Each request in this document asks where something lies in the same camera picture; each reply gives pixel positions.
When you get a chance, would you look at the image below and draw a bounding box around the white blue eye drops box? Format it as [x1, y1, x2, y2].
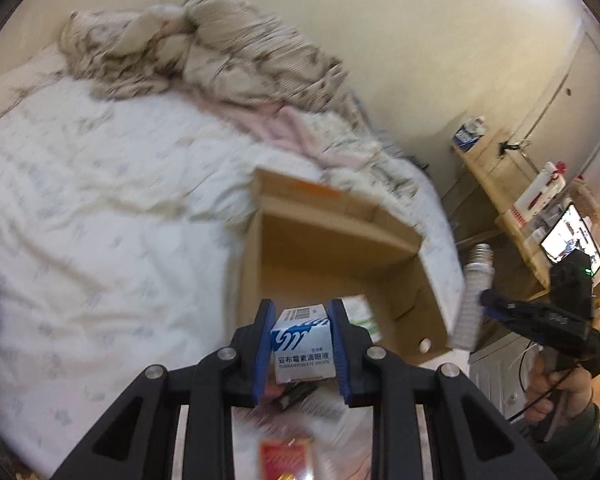
[271, 304, 336, 385]

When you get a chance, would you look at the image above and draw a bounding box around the red gold box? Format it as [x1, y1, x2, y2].
[259, 439, 315, 480]

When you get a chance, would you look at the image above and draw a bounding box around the person's right hand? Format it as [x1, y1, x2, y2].
[523, 352, 595, 428]

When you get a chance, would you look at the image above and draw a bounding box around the green white medicine box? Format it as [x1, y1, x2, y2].
[341, 294, 382, 344]

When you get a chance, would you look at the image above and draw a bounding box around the computer monitor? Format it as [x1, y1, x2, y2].
[540, 204, 600, 274]

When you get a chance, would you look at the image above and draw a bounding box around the open cardboard box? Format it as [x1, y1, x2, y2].
[236, 168, 449, 364]

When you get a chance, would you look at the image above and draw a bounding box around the wooden shelf desk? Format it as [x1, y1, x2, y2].
[450, 127, 600, 331]

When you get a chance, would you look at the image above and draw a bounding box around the blue white tissue pack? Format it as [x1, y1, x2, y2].
[453, 116, 486, 152]

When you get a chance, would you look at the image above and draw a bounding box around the white floral bed sheet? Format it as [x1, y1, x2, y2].
[0, 41, 470, 478]

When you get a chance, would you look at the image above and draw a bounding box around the pink blanket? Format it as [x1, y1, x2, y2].
[210, 102, 381, 170]

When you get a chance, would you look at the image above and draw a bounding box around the crumpled floral duvet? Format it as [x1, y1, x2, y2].
[59, 0, 417, 198]

